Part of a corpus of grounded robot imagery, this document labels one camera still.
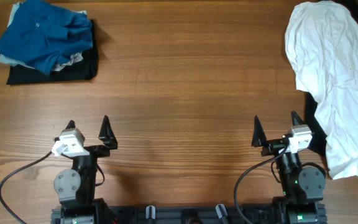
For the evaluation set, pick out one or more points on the blue polo shirt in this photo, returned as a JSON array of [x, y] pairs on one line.
[[43, 34]]

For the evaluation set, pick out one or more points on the light grey folded garment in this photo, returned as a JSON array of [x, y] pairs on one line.
[[74, 58]]

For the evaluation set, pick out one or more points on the left grey rail clip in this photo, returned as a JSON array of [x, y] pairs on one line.
[[150, 212]]

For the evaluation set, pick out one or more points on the white t-shirt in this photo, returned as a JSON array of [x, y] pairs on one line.
[[321, 44]]

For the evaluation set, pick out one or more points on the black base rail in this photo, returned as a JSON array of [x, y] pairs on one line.
[[185, 214]]

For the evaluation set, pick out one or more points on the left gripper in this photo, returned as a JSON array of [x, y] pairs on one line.
[[109, 139]]

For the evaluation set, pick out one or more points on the black folded garment left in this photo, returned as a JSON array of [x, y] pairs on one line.
[[83, 70]]

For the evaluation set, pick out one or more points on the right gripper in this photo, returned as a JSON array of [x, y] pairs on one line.
[[277, 145]]

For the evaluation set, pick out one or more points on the grey rail clip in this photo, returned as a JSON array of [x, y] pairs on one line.
[[150, 212], [221, 211]]

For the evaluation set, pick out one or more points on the right grey rail clip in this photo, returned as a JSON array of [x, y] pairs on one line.
[[221, 211]]

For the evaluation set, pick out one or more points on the black t-shirt with logo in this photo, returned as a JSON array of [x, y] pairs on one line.
[[318, 142]]

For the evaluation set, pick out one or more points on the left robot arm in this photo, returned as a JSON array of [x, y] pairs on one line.
[[75, 187]]

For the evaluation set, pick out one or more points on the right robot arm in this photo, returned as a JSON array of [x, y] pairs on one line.
[[302, 183]]

